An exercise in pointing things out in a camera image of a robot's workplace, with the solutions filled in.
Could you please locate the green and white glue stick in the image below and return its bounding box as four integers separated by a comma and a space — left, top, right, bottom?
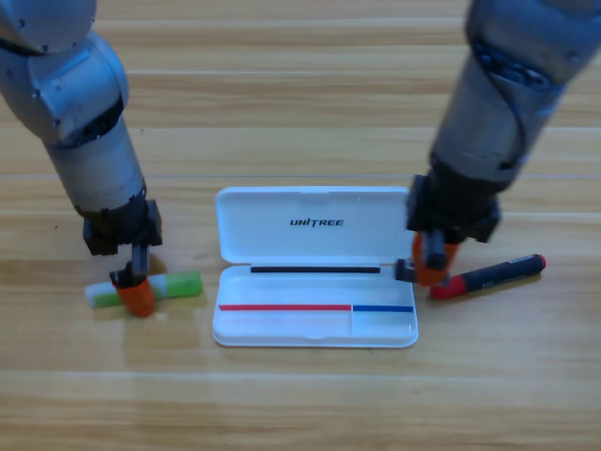
84, 271, 204, 310

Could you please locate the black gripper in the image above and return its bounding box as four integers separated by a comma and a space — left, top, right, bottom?
82, 190, 164, 319
406, 168, 501, 287

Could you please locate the black marker with red cap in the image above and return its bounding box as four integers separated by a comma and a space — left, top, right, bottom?
430, 254, 547, 301

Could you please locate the white Unitree pencil case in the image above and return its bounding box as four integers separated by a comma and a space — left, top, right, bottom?
211, 185, 420, 350

